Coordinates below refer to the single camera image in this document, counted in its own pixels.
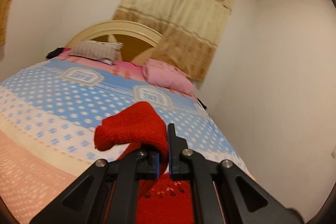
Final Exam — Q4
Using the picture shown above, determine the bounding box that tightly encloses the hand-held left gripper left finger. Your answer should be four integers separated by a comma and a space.
29, 148, 160, 224

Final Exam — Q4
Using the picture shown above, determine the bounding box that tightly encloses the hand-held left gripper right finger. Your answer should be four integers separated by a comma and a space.
167, 123, 305, 224

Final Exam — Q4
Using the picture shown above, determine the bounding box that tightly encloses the red knitted sweater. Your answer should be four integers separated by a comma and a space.
94, 101, 195, 224

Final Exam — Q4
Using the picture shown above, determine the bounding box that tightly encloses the pink pillow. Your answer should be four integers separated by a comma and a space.
142, 58, 196, 96

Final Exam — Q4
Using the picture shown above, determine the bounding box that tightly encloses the bed with dotted bedsheet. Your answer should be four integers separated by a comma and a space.
0, 57, 254, 224

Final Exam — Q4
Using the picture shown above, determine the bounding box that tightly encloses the striped pillow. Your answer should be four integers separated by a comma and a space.
69, 40, 123, 65

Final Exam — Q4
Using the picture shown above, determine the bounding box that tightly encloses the beige patterned curtain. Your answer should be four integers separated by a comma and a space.
113, 0, 241, 83

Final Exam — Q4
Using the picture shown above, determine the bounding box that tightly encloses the cream wooden headboard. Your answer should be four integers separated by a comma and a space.
64, 20, 164, 67

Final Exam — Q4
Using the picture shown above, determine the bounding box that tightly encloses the black cloth item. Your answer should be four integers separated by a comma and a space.
45, 47, 65, 59

